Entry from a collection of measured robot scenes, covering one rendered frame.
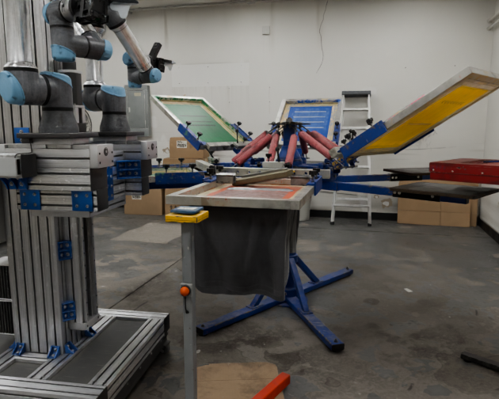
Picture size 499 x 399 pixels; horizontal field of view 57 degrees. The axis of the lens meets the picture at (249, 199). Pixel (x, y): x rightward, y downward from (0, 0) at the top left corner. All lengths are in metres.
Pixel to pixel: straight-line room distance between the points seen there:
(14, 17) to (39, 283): 1.15
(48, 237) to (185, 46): 5.24
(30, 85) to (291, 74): 5.11
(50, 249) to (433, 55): 5.47
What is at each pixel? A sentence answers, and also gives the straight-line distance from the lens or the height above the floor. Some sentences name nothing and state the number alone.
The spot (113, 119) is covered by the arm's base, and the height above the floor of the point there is 1.32.
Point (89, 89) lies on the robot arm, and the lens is 2.50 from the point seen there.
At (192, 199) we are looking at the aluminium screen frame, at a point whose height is 0.98.
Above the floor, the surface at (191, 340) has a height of 0.44.
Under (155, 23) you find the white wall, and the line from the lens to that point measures 7.40.
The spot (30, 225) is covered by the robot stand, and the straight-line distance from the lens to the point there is 2.29.
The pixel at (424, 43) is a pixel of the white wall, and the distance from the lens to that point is 6.64.
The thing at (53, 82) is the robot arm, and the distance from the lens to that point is 1.94.
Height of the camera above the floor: 1.28
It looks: 9 degrees down
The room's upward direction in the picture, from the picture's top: straight up
